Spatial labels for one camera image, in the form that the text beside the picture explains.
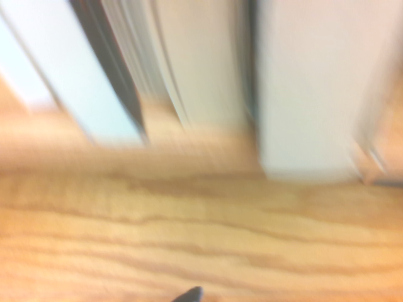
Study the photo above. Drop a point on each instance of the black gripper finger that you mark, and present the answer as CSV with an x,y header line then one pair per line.
x,y
190,295

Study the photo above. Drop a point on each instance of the blue Darwin's Radio paperback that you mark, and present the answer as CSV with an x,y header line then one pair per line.
x,y
315,94

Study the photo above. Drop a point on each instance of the black spine white book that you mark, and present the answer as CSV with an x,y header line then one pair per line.
x,y
201,63

